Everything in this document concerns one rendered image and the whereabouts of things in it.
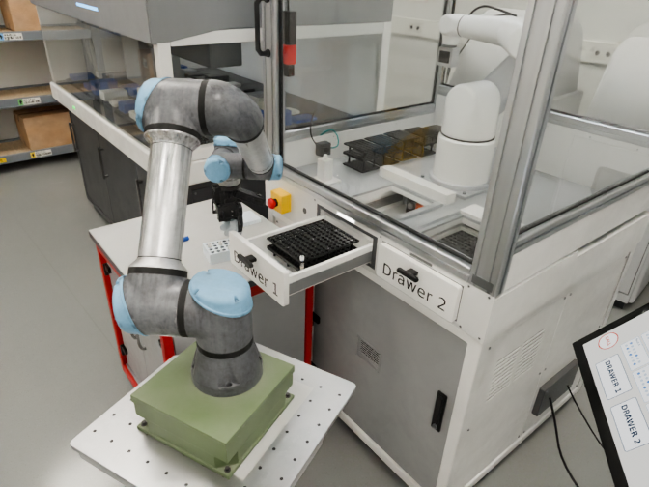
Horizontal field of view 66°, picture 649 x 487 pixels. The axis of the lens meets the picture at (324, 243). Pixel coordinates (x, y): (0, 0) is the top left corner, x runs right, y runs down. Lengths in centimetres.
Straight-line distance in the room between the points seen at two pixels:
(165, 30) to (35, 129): 314
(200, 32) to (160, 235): 117
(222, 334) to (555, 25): 85
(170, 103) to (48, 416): 162
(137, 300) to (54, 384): 155
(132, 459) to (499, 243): 91
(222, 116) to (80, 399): 163
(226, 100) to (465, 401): 102
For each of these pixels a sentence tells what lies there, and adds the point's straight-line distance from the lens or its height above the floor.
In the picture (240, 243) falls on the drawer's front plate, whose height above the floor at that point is 92.
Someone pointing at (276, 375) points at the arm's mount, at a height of 86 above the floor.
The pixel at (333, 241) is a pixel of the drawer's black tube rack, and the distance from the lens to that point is 152.
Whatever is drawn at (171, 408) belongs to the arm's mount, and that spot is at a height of 86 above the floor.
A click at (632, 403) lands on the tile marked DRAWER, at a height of 101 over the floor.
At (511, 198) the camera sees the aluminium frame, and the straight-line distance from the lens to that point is 118.
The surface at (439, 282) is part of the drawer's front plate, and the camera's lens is 135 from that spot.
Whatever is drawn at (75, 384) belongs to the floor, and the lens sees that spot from 250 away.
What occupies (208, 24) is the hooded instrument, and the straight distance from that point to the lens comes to 208.
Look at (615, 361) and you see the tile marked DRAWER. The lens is 108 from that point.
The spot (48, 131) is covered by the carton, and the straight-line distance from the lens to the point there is 505.
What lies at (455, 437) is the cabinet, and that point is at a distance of 162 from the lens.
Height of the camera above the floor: 163
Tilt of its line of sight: 29 degrees down
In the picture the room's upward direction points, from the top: 2 degrees clockwise
